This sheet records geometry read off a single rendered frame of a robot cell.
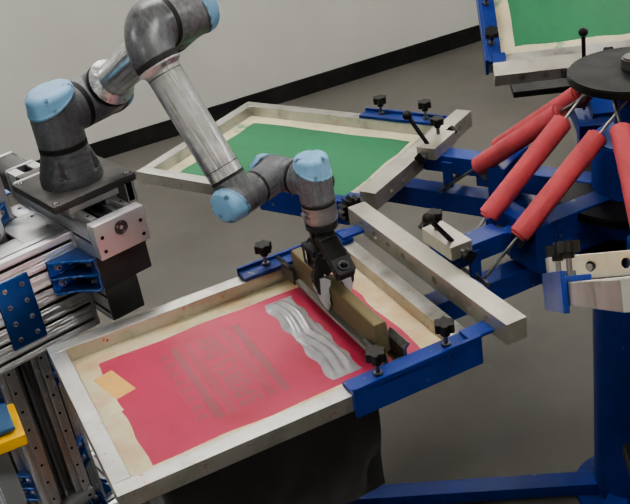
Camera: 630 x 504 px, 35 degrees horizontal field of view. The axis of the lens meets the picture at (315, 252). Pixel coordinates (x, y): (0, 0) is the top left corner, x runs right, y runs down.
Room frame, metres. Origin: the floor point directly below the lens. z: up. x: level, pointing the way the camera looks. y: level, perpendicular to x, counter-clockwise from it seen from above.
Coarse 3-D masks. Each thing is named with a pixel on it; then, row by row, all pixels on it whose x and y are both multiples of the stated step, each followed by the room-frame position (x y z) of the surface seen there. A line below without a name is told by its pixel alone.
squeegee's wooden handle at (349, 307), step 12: (300, 252) 2.04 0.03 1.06; (300, 264) 2.02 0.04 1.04; (300, 276) 2.03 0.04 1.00; (312, 288) 1.97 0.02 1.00; (336, 288) 1.86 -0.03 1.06; (336, 300) 1.85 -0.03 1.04; (348, 300) 1.80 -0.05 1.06; (360, 300) 1.79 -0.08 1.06; (336, 312) 1.86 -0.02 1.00; (348, 312) 1.80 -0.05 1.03; (360, 312) 1.75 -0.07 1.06; (372, 312) 1.74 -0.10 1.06; (360, 324) 1.75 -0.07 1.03; (372, 324) 1.70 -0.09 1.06; (384, 324) 1.70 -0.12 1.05; (372, 336) 1.70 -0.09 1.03; (384, 336) 1.69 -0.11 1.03
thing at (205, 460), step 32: (352, 256) 2.12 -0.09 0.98; (224, 288) 2.06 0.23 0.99; (256, 288) 2.08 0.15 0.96; (384, 288) 1.98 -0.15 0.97; (128, 320) 1.98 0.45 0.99; (160, 320) 1.99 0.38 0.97; (64, 352) 1.89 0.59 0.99; (64, 384) 1.77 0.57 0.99; (96, 416) 1.63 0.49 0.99; (288, 416) 1.53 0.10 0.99; (320, 416) 1.54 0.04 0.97; (96, 448) 1.53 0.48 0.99; (224, 448) 1.47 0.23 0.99; (256, 448) 1.48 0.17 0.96; (128, 480) 1.42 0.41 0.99; (160, 480) 1.41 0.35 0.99; (192, 480) 1.43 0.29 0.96
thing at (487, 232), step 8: (488, 224) 2.06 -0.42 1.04; (472, 232) 2.04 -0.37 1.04; (480, 232) 2.03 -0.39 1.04; (488, 232) 2.02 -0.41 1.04; (496, 232) 2.02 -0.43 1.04; (504, 232) 2.01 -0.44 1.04; (472, 240) 2.00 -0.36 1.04; (480, 240) 1.99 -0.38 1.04; (488, 240) 2.00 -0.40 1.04; (496, 240) 2.00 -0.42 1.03; (504, 240) 2.01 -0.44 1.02; (432, 248) 1.99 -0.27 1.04; (472, 248) 1.98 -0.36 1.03; (480, 248) 1.99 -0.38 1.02; (488, 248) 1.99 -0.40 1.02; (496, 248) 2.00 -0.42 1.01; (504, 248) 2.01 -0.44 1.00; (488, 256) 1.99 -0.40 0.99; (456, 264) 1.96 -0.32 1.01; (464, 264) 1.97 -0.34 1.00
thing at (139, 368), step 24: (240, 312) 1.99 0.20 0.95; (264, 312) 1.98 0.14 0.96; (312, 312) 1.94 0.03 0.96; (192, 336) 1.93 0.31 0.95; (264, 336) 1.88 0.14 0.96; (288, 336) 1.86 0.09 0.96; (120, 360) 1.88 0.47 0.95; (144, 360) 1.86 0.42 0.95; (144, 384) 1.77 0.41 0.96; (168, 384) 1.75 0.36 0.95
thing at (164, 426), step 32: (384, 320) 1.86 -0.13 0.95; (288, 352) 1.80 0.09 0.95; (352, 352) 1.76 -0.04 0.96; (320, 384) 1.66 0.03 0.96; (128, 416) 1.66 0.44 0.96; (160, 416) 1.65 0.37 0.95; (192, 416) 1.63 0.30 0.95; (224, 416) 1.61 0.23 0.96; (256, 416) 1.59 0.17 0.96; (160, 448) 1.54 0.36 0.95
